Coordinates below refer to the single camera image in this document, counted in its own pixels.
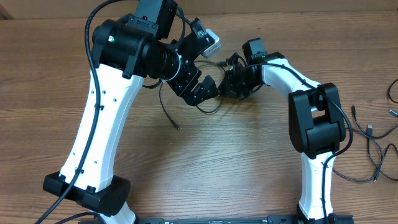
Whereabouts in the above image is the black cable bundle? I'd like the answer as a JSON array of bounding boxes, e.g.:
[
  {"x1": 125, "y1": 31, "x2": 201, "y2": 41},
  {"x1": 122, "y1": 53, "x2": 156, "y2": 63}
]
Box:
[{"x1": 194, "y1": 59, "x2": 246, "y2": 114}]

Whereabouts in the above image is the thin black usb cable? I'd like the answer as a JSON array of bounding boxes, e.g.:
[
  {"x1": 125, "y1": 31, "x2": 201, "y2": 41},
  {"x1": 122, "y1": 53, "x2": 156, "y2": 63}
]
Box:
[{"x1": 158, "y1": 82, "x2": 181, "y2": 131}]

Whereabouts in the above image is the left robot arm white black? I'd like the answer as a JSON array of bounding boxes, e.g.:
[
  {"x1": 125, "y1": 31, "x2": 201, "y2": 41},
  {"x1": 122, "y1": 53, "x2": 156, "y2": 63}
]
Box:
[{"x1": 43, "y1": 0, "x2": 221, "y2": 223}]

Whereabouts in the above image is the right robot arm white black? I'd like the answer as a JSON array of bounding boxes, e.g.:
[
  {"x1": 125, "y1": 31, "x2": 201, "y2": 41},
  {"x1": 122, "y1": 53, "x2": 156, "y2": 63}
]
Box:
[{"x1": 219, "y1": 38, "x2": 353, "y2": 223}]

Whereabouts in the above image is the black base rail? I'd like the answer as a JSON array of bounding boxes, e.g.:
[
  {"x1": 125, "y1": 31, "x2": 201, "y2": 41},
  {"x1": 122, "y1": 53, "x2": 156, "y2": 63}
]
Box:
[{"x1": 77, "y1": 203, "x2": 354, "y2": 224}]

